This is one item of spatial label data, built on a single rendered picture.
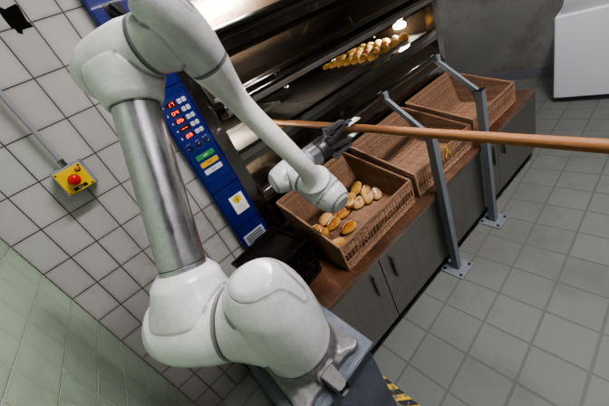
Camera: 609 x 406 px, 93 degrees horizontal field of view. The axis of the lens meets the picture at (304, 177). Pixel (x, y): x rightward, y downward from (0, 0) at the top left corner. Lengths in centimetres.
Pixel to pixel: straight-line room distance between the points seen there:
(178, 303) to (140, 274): 90
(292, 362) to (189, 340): 20
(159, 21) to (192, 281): 50
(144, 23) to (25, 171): 88
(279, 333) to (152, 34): 60
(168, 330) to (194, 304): 7
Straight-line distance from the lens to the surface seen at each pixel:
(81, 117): 139
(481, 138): 90
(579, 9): 361
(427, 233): 177
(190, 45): 68
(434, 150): 154
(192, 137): 140
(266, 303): 55
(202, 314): 67
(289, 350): 62
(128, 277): 156
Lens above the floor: 163
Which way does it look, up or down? 27 degrees down
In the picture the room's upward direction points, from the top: 25 degrees counter-clockwise
